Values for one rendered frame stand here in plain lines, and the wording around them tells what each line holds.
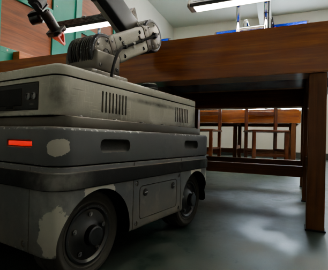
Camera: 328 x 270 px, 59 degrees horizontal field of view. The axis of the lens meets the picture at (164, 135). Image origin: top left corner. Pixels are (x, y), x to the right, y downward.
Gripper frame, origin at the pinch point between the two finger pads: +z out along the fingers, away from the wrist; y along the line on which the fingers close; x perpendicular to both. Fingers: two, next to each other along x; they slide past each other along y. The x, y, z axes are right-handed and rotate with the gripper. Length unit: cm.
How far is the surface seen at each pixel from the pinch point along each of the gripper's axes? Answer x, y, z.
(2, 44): 2.0, 45.3, -5.8
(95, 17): -29.2, -6.7, 0.9
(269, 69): 26, -115, 8
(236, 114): -173, -46, 233
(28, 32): -21, 46, 0
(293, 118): -173, -121, 238
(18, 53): 1.2, 38.7, 2.1
